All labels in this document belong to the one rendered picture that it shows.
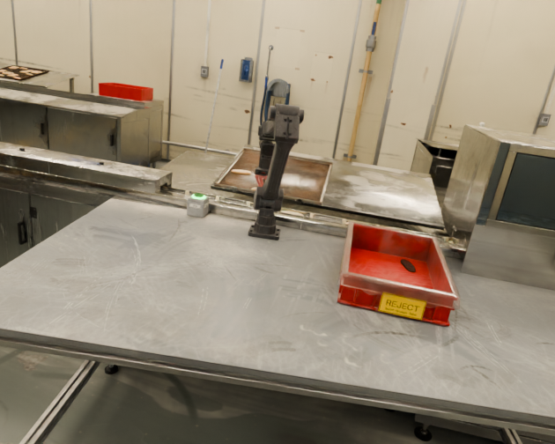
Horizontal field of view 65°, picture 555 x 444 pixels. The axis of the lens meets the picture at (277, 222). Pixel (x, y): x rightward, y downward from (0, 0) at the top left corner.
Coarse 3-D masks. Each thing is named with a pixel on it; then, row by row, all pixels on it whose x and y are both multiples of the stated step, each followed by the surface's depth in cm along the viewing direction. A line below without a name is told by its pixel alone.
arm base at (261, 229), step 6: (258, 216) 164; (276, 216) 165; (258, 222) 164; (264, 222) 163; (270, 222) 163; (252, 228) 168; (258, 228) 164; (264, 228) 163; (270, 228) 164; (276, 228) 171; (252, 234) 164; (258, 234) 164; (264, 234) 164; (270, 234) 164; (276, 234) 166
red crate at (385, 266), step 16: (352, 256) 157; (368, 256) 159; (384, 256) 161; (400, 256) 163; (368, 272) 146; (384, 272) 148; (400, 272) 150; (416, 272) 151; (352, 288) 122; (432, 288) 141; (352, 304) 123; (368, 304) 123; (416, 320) 122; (432, 320) 120
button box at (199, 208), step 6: (192, 198) 174; (204, 198) 176; (192, 204) 175; (198, 204) 174; (204, 204) 175; (192, 210) 176; (198, 210) 175; (204, 210) 177; (210, 210) 182; (198, 216) 176
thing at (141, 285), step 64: (64, 256) 130; (128, 256) 136; (192, 256) 141; (256, 256) 148; (320, 256) 155; (0, 320) 98; (64, 320) 101; (128, 320) 104; (192, 320) 108; (256, 320) 111; (320, 320) 115; (384, 320) 120; (448, 320) 124; (512, 320) 129; (256, 384) 97; (320, 384) 94; (384, 384) 94; (448, 384) 97; (512, 384) 100
